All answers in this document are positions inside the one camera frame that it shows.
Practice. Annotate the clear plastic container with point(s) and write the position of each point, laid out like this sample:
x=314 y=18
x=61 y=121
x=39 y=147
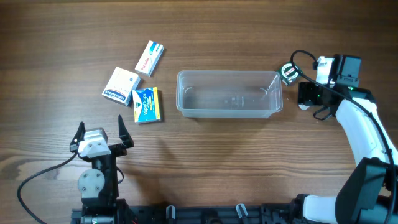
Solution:
x=228 y=94

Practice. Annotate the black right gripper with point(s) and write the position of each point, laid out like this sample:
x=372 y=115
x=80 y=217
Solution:
x=305 y=94

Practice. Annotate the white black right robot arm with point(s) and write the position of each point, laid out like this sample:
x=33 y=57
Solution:
x=370 y=193

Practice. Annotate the white bottle clear cap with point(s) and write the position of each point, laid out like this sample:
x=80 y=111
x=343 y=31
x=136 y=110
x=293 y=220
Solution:
x=303 y=107

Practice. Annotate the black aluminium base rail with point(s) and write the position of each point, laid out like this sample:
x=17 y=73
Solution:
x=261 y=214

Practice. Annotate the white blue Panadol box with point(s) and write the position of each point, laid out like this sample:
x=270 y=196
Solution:
x=149 y=58

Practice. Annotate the white Hansaplast box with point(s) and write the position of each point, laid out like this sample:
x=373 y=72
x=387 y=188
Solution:
x=120 y=86

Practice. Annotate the blue yellow VapoDrops box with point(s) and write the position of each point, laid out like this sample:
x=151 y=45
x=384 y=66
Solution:
x=146 y=105

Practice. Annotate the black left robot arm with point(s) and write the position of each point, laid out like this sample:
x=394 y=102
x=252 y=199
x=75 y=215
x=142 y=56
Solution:
x=99 y=184

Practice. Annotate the green square small box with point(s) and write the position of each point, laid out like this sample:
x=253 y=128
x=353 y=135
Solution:
x=288 y=73

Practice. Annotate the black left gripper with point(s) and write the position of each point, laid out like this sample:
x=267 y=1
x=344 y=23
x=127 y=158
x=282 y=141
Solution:
x=120 y=149

